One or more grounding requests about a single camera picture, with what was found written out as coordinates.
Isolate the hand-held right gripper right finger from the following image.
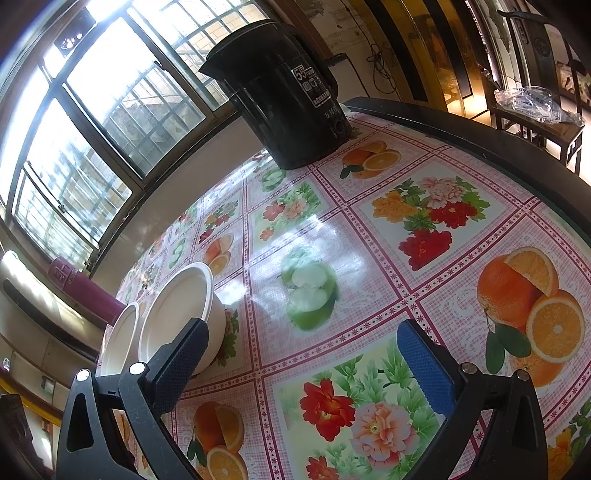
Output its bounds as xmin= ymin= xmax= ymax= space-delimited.
xmin=396 ymin=319 xmax=550 ymax=480

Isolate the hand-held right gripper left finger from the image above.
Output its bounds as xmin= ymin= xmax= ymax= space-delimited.
xmin=55 ymin=318 xmax=209 ymax=480

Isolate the large white bowl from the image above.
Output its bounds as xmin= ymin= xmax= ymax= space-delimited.
xmin=139 ymin=262 xmax=227 ymax=376

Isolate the small white bowl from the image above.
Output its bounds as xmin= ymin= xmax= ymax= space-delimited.
xmin=100 ymin=302 xmax=140 ymax=377

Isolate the purple thermos bottle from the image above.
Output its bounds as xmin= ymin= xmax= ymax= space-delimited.
xmin=50 ymin=256 xmax=126 ymax=325

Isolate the tall standing air conditioner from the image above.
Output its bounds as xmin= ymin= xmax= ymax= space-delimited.
xmin=0 ymin=251 xmax=108 ymax=361

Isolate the floral fruit print tablecloth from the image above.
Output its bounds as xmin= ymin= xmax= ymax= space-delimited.
xmin=99 ymin=108 xmax=591 ymax=480

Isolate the black electric kettle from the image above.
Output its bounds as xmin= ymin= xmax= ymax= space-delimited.
xmin=198 ymin=19 xmax=352 ymax=171

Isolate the barred window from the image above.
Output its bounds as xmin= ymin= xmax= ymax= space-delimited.
xmin=0 ymin=0 xmax=287 ymax=273

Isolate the clear plastic bag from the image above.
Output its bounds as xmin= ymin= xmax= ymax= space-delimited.
xmin=495 ymin=85 xmax=585 ymax=126

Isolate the dark wooden chair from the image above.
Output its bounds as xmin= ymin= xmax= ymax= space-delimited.
xmin=480 ymin=9 xmax=591 ymax=174

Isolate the window exhaust fan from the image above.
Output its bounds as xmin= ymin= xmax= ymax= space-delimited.
xmin=54 ymin=21 xmax=96 ymax=57

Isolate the black wall cable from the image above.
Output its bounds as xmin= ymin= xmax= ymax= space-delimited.
xmin=367 ymin=41 xmax=395 ymax=94

